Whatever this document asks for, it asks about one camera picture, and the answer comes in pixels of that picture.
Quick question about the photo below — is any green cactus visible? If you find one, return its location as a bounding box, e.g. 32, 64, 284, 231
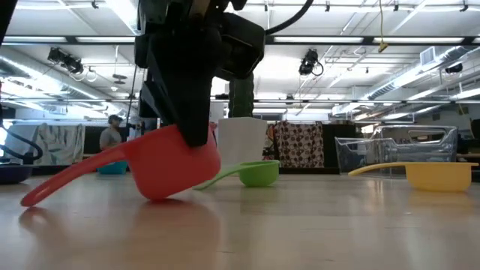
228, 73, 255, 119

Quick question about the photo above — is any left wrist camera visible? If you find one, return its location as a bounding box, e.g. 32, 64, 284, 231
219, 12, 266, 81

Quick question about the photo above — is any red measuring cup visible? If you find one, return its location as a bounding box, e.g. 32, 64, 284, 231
20, 123, 222, 208

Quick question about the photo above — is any silver tarp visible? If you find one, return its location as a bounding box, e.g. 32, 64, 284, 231
5, 122, 86, 166

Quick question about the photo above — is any thick black cable loop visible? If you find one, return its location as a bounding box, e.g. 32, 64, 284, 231
0, 125, 45, 166

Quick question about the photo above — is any light blue measuring cup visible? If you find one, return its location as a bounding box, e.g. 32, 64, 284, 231
96, 160, 129, 176

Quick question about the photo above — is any black horizontal rig beam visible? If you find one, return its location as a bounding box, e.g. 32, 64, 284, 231
0, 97, 480, 105

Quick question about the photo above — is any person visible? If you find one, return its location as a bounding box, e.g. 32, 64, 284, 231
98, 114, 125, 152

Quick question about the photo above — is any clear plastic basket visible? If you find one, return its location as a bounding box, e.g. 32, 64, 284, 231
334, 124, 459, 174

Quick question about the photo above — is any black table frame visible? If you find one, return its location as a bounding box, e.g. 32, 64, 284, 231
31, 164, 341, 176

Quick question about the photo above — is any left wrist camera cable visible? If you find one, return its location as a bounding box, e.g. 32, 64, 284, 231
264, 0, 315, 37

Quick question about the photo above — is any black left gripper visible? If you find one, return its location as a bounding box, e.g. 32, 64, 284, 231
133, 0, 233, 149

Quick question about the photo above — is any brown dotted cloth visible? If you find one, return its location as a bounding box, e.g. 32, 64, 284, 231
272, 121, 325, 169

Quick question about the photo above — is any yellow measuring cup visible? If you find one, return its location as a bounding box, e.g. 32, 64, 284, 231
347, 161, 480, 194

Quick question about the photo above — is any white hexagonal plant pot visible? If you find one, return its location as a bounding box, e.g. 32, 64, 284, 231
217, 116, 269, 168

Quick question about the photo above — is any overhead rig light bar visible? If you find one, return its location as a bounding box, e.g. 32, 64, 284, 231
0, 34, 480, 47

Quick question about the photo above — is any green measuring cup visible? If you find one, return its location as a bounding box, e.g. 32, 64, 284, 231
193, 160, 281, 191

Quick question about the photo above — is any purple measuring cup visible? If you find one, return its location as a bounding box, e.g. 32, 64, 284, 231
0, 164, 34, 185

